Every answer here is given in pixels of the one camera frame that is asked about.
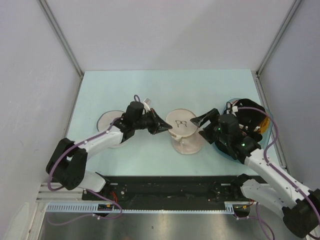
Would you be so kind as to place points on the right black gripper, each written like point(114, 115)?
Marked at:
point(212, 115)

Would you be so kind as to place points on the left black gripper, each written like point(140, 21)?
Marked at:
point(161, 125)

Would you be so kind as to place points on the pink mesh laundry bag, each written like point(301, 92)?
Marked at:
point(186, 139)

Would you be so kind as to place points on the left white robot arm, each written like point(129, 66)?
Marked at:
point(68, 162)

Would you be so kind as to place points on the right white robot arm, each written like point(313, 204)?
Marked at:
point(295, 203)

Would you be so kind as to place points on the black bra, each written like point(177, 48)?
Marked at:
point(245, 116)

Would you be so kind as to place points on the grey-trimmed mesh laundry bag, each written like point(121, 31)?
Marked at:
point(104, 122)

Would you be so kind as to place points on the yellow garment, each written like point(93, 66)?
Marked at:
point(262, 122)

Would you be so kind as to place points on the teal plastic basin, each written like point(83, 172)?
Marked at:
point(255, 135)

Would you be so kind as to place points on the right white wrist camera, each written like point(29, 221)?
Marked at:
point(233, 109)

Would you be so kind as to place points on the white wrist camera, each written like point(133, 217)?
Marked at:
point(233, 109)
point(147, 103)

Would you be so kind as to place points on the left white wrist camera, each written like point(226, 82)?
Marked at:
point(147, 103)

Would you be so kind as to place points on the aluminium side rail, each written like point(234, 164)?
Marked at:
point(277, 147)

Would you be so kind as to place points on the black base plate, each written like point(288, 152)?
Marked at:
point(174, 192)

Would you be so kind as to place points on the right aluminium frame post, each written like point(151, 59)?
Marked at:
point(296, 4)

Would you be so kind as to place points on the aluminium frame post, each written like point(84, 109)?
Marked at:
point(57, 30)
point(296, 4)

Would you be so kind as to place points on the white slotted cable duct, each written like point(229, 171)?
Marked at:
point(105, 208)

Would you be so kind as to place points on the left aluminium frame post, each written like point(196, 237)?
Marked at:
point(57, 30)

